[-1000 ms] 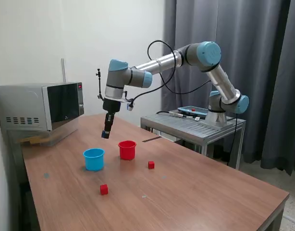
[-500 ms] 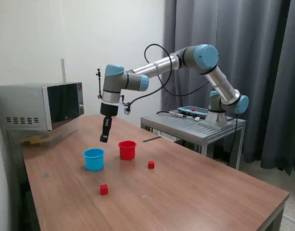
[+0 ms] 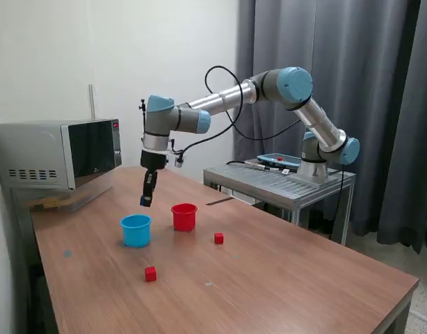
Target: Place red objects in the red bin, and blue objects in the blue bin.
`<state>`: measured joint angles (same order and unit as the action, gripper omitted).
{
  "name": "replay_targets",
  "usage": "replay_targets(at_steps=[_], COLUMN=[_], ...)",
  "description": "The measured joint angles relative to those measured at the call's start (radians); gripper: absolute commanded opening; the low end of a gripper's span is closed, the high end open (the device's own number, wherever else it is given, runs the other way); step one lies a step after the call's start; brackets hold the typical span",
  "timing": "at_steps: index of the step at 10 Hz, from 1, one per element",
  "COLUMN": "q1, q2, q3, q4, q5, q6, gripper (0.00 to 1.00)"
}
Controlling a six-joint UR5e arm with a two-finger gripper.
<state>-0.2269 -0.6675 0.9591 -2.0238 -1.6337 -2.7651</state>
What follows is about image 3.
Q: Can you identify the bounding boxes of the robot teach pendant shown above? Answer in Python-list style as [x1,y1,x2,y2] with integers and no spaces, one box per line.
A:
[257,152,301,168]

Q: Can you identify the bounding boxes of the black pendant cable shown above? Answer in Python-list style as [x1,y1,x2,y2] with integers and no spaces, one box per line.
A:
[225,159,286,173]

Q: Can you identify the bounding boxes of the silver microwave oven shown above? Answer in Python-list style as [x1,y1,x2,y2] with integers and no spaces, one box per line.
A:
[0,118,123,191]

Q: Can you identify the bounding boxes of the blue plastic cup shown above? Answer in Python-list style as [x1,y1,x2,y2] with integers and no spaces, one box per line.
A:
[120,214,153,248]

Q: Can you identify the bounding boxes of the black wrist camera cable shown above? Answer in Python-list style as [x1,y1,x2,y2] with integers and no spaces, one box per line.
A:
[180,65,302,159]

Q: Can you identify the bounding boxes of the white floor cable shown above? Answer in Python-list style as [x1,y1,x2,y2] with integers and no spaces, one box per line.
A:
[408,308,427,324]

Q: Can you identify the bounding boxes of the grey curtain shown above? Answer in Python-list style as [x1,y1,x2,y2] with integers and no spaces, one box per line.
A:
[232,0,427,255]

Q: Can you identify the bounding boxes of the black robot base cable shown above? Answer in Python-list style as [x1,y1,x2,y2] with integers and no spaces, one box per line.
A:
[327,161,344,241]

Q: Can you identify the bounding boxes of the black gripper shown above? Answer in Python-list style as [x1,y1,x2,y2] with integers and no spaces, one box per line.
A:
[140,150,167,208]

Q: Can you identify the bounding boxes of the wooden plank pieces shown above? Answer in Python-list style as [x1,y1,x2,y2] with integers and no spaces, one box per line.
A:
[28,196,74,212]

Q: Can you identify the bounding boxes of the red plastic cup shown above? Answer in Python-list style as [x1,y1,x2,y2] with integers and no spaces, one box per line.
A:
[170,203,198,232]

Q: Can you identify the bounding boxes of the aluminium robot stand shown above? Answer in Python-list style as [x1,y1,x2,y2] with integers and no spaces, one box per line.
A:
[202,163,357,246]

